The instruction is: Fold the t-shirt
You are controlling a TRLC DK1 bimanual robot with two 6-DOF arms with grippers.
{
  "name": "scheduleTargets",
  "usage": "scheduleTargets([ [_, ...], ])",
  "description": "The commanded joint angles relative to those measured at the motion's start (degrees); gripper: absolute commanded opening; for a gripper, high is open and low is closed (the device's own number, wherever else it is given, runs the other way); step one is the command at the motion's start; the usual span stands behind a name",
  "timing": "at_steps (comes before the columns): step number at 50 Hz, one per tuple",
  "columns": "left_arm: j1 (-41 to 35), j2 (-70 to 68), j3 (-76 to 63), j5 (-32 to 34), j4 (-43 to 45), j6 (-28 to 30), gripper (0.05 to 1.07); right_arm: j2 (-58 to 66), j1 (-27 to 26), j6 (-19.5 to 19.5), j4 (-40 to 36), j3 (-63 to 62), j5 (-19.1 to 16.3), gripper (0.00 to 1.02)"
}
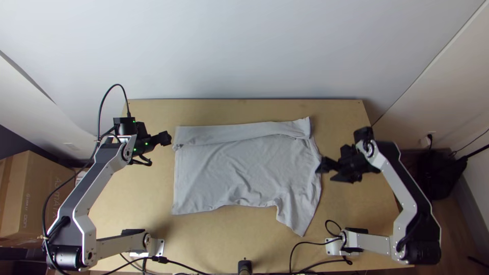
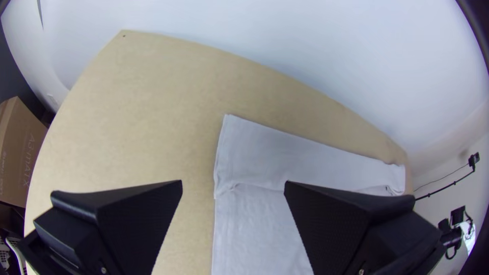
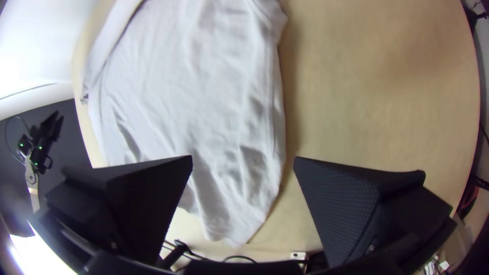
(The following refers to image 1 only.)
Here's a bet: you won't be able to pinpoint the brown cardboard box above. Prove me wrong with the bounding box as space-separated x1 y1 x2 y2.
0 150 76 239

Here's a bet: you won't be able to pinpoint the black bag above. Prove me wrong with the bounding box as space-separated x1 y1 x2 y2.
415 149 469 201

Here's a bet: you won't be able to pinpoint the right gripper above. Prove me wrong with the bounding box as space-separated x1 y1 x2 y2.
316 144 364 184

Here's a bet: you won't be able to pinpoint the white wall socket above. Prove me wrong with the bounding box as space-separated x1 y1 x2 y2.
420 131 437 149

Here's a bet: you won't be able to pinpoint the black cable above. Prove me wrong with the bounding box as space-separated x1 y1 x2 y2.
41 84 132 249
449 128 489 157
114 254 214 275
296 256 353 274
289 237 343 274

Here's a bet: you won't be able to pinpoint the grey t-shirt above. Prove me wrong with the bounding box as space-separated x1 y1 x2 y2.
171 116 323 237

